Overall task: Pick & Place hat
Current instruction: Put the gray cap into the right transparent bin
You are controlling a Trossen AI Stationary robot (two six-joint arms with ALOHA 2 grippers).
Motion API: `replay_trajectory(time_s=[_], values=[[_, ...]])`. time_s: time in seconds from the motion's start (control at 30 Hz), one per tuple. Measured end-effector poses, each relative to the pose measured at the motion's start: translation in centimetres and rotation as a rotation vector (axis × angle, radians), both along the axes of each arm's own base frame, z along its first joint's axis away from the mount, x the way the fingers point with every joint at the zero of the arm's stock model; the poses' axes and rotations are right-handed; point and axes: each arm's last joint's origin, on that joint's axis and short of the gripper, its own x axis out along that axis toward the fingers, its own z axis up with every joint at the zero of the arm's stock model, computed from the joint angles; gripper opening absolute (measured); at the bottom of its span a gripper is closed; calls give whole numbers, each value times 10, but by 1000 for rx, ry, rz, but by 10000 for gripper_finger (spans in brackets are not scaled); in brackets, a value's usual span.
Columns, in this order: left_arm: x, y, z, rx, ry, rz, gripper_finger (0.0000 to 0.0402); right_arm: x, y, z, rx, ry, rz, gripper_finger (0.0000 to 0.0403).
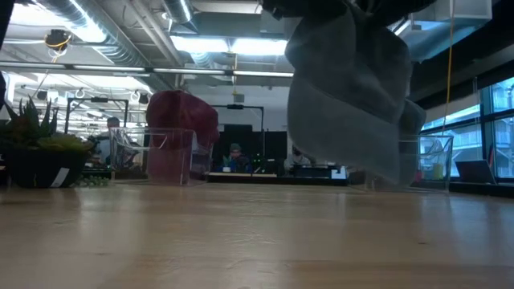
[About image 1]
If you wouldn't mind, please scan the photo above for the yellow hanging cable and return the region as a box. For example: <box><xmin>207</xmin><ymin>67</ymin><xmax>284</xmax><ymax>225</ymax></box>
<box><xmin>440</xmin><ymin>0</ymin><xmax>455</xmax><ymax>136</ymax></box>

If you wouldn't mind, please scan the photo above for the black table frame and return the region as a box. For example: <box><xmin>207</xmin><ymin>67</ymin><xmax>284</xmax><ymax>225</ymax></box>
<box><xmin>206</xmin><ymin>171</ymin><xmax>514</xmax><ymax>198</ymax></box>

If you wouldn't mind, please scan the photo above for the black laptop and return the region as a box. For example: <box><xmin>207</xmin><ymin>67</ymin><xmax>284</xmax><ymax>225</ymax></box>
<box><xmin>455</xmin><ymin>159</ymin><xmax>498</xmax><ymax>185</ymax></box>

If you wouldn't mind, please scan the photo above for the person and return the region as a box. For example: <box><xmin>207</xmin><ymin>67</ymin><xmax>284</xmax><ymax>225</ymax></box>
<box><xmin>94</xmin><ymin>116</ymin><xmax>121</xmax><ymax>165</ymax></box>
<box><xmin>222</xmin><ymin>143</ymin><xmax>253</xmax><ymax>174</ymax></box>
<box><xmin>283</xmin><ymin>144</ymin><xmax>312</xmax><ymax>174</ymax></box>

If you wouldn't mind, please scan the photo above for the ceiling cable reel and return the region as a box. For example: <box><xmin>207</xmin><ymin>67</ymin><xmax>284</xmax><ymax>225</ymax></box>
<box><xmin>43</xmin><ymin>28</ymin><xmax>73</xmax><ymax>52</ymax></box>

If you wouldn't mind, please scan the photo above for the rectangular silver air duct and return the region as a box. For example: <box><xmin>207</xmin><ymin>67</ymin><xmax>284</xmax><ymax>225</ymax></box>
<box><xmin>395</xmin><ymin>0</ymin><xmax>493</xmax><ymax>63</ymax></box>

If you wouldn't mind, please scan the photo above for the round silver air duct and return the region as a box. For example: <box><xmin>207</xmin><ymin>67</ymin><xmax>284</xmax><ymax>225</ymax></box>
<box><xmin>35</xmin><ymin>0</ymin><xmax>173</xmax><ymax>92</ymax></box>

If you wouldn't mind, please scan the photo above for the green succulent plant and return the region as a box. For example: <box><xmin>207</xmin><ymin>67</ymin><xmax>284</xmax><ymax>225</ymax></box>
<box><xmin>0</xmin><ymin>95</ymin><xmax>94</xmax><ymax>153</ymax></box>

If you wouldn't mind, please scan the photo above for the bright ceiling light panel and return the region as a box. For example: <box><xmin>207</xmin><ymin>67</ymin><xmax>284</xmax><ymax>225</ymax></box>
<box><xmin>169</xmin><ymin>35</ymin><xmax>288</xmax><ymax>56</ymax></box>

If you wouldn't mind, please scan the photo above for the black panel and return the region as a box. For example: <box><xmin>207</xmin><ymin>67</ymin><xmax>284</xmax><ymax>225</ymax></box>
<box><xmin>222</xmin><ymin>124</ymin><xmax>288</xmax><ymax>168</ymax></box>

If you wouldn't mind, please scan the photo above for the long ceiling light bar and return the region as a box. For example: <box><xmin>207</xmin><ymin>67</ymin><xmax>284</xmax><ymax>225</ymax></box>
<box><xmin>0</xmin><ymin>60</ymin><xmax>295</xmax><ymax>79</ymax></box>

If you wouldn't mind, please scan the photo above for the black gantry frame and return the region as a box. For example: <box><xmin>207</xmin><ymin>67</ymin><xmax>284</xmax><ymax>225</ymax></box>
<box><xmin>211</xmin><ymin>104</ymin><xmax>266</xmax><ymax>161</ymax></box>
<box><xmin>64</xmin><ymin>97</ymin><xmax>130</xmax><ymax>136</ymax></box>

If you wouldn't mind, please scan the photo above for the black plant pot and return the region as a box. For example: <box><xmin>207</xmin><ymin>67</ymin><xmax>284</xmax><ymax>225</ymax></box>
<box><xmin>5</xmin><ymin>149</ymin><xmax>88</xmax><ymax>189</ymax></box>

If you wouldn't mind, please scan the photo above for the green bead plant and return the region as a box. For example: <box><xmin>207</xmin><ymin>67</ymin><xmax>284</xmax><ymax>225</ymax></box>
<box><xmin>73</xmin><ymin>174</ymin><xmax>110</xmax><ymax>189</ymax></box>

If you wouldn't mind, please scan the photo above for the grey cap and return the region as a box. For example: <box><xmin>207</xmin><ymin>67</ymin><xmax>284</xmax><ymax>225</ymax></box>
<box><xmin>399</xmin><ymin>99</ymin><xmax>428</xmax><ymax>188</ymax></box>
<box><xmin>284</xmin><ymin>2</ymin><xmax>414</xmax><ymax>184</ymax></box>

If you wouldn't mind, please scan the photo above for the clear plastic bin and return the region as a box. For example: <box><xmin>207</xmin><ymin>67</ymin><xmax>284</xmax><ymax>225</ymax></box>
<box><xmin>108</xmin><ymin>126</ymin><xmax>214</xmax><ymax>186</ymax></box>
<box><xmin>361</xmin><ymin>133</ymin><xmax>455</xmax><ymax>195</ymax></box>

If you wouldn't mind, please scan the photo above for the red cap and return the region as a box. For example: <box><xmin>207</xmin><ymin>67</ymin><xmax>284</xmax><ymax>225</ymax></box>
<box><xmin>145</xmin><ymin>89</ymin><xmax>221</xmax><ymax>185</ymax></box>

